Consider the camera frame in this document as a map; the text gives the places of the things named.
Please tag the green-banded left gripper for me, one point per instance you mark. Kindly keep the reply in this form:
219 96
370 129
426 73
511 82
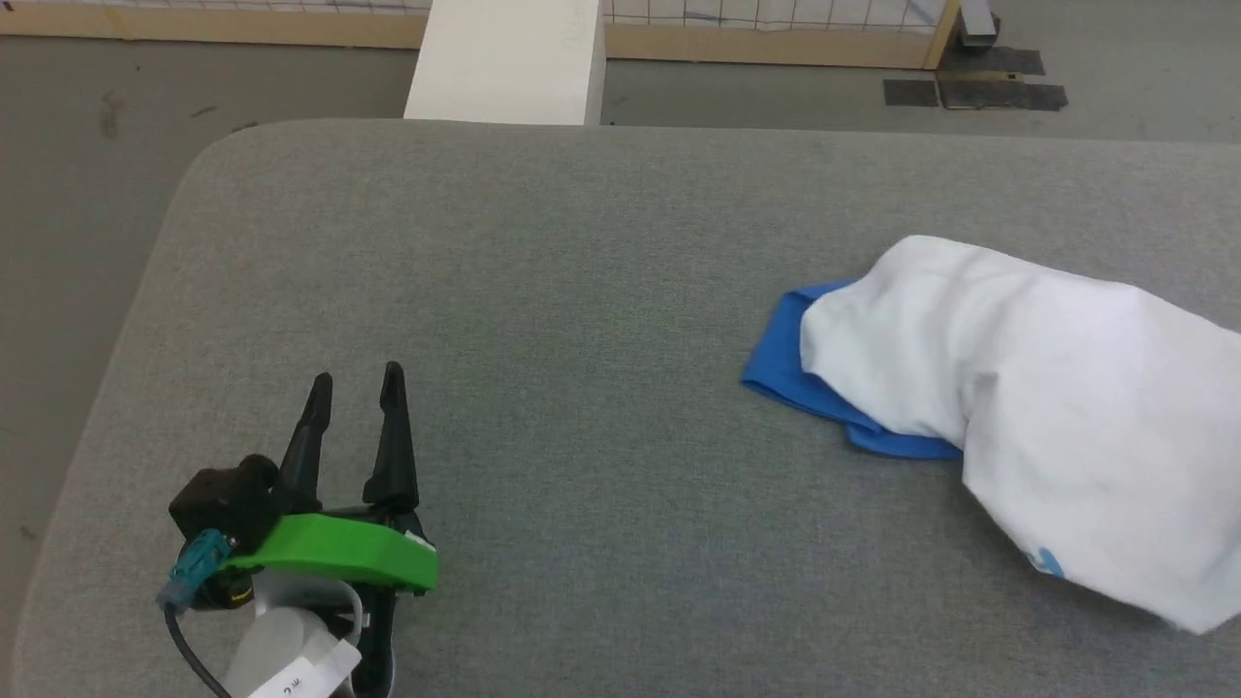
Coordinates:
339 548

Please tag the white and blue garment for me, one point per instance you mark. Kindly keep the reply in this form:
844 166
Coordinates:
1047 388

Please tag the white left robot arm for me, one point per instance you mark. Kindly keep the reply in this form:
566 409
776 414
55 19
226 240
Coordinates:
281 640

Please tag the white paper label tag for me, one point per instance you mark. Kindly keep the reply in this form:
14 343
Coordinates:
310 674

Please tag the white rectangular pillar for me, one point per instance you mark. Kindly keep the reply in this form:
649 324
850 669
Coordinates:
504 58

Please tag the lemon grid wallpaper panel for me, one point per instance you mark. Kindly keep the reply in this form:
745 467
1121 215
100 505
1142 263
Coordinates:
776 44

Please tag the black floor tape patch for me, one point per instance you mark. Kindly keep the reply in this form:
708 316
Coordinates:
909 93
1013 61
1003 93

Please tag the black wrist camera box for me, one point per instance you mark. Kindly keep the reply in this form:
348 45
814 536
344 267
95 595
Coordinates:
228 499

